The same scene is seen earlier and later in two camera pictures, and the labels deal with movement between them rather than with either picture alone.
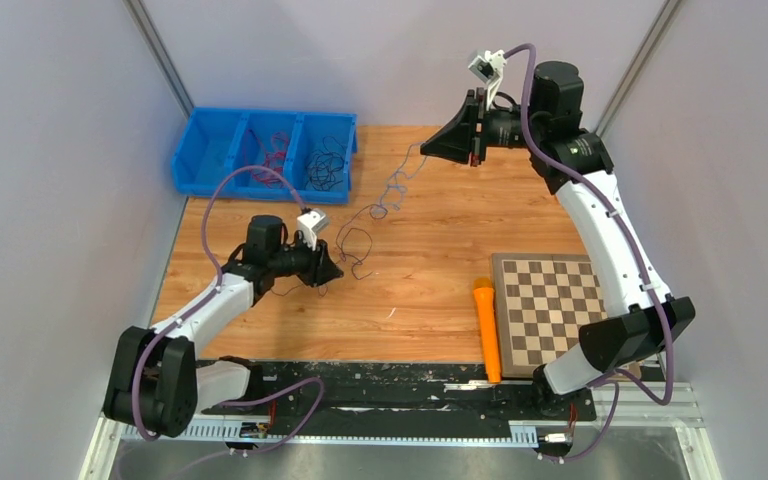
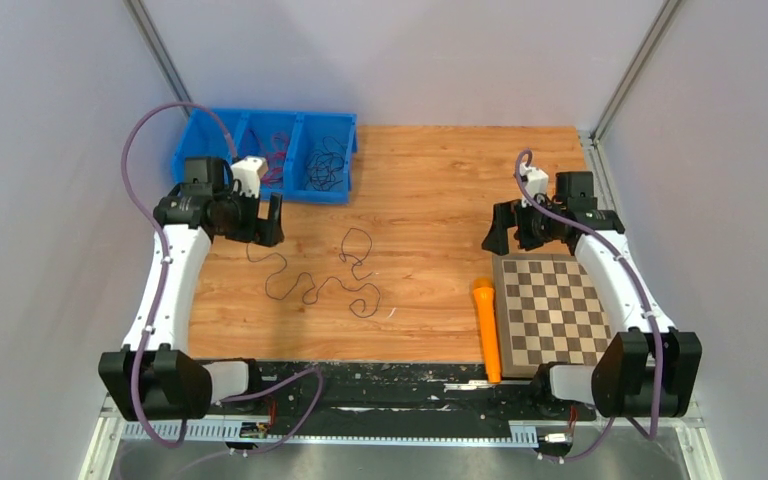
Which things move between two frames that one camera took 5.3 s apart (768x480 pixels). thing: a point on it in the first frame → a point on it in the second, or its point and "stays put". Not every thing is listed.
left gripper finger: x=330 y=270 → x=269 y=232
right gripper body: x=483 y=137 → x=535 y=227
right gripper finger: x=457 y=140 → x=504 y=217
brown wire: x=324 y=164 stays put
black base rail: x=350 y=396 stays put
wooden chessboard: x=542 y=302 stays put
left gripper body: x=314 y=262 → x=241 y=218
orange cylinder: x=487 y=313 stays put
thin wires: x=273 y=158 stays put
